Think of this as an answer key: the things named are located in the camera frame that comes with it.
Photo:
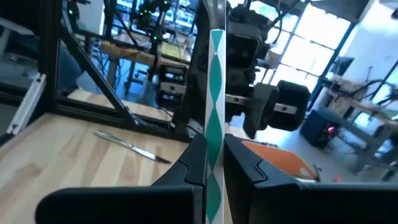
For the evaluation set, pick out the orange plastic bin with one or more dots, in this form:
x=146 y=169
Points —
x=280 y=158

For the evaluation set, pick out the black computer tower pink light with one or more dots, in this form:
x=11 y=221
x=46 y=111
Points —
x=317 y=129

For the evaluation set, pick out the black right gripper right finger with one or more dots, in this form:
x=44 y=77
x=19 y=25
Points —
x=280 y=202

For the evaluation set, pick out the wooden background desk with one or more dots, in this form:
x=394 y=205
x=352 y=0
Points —
x=136 y=54
x=360 y=124

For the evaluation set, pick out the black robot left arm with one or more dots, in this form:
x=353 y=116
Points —
x=196 y=77

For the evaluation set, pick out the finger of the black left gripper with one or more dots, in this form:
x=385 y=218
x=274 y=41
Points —
x=292 y=105
x=261 y=109

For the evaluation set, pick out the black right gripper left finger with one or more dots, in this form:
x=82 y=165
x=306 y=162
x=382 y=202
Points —
x=124 y=205

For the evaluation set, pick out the black computer tower blue lights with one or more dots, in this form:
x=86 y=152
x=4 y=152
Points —
x=171 y=87

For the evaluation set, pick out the silver aluminium bar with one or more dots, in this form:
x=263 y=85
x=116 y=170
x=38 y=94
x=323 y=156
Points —
x=26 y=105

